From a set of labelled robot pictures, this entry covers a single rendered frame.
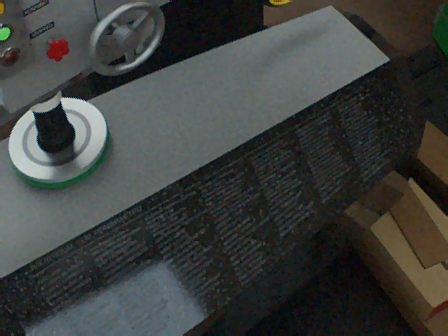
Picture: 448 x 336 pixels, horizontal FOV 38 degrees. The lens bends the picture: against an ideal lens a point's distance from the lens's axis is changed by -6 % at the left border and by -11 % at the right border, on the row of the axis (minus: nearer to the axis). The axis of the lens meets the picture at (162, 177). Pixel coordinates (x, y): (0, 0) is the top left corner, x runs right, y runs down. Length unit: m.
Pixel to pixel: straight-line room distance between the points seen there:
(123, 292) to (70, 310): 0.12
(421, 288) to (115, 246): 0.98
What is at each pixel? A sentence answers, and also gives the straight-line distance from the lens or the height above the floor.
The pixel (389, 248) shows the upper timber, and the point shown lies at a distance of 2.04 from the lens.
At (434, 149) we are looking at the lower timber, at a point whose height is 0.09.
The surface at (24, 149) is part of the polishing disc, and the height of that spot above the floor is 0.86.
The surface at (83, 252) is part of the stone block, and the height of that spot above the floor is 0.78.
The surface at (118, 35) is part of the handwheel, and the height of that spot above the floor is 1.20.
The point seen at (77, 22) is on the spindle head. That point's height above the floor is 1.22.
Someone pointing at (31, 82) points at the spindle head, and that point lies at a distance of 1.14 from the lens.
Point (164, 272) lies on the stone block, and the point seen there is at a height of 0.69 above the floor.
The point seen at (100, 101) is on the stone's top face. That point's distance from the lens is 1.55.
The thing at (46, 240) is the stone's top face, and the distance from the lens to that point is 1.37.
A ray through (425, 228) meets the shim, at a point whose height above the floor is 0.22.
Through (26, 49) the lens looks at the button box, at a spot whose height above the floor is 1.24.
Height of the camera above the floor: 1.96
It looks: 55 degrees down
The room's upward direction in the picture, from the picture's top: 9 degrees counter-clockwise
